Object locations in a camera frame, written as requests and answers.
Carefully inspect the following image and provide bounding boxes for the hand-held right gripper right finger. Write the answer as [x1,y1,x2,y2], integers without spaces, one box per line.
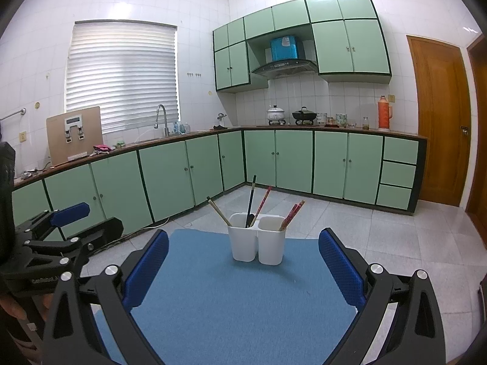
[318,228,447,365]

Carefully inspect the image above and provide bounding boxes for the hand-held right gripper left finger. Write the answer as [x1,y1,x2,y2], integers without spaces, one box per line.
[41,229,170,365]

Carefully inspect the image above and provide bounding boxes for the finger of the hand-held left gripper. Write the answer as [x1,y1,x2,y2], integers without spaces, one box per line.
[17,202,91,236]
[25,217,124,270]

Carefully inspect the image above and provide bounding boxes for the white double utensil holder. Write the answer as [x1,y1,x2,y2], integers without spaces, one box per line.
[227,213,286,266]

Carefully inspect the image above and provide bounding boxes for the dark blue chopstick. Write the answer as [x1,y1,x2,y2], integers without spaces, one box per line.
[245,182,256,228]
[245,175,257,228]

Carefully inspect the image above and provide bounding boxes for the person's left hand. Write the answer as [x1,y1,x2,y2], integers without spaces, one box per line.
[0,296,27,320]

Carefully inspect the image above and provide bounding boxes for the wooden board with clamps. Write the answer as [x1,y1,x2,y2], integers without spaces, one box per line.
[46,106,104,167]

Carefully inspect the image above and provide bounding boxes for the blue table mat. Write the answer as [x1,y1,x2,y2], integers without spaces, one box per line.
[93,229,366,365]

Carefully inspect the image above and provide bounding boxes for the green lower kitchen cabinets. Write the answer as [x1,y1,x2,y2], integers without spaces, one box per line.
[11,125,429,244]

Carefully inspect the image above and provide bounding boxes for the metal kitchen faucet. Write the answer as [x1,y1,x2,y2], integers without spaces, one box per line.
[154,104,170,137]

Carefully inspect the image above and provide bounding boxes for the white window blind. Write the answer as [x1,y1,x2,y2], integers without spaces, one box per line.
[65,21,179,134]

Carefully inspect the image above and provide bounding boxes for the orange thermos flask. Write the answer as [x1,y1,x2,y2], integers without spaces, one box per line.
[378,95,394,130]

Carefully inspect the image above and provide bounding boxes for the black range hood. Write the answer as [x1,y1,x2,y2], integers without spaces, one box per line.
[251,59,319,78]

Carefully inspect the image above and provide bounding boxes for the blue hood chimney cover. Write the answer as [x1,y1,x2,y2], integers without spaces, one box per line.
[270,35,298,62]

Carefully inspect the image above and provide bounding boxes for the metal wall rail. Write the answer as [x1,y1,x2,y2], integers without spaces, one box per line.
[0,107,28,121]

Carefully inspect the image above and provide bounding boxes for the wooden door with handle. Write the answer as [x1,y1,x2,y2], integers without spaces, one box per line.
[406,35,472,208]

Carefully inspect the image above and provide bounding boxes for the green upper wall cabinets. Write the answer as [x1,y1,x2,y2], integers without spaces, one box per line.
[212,0,392,92]

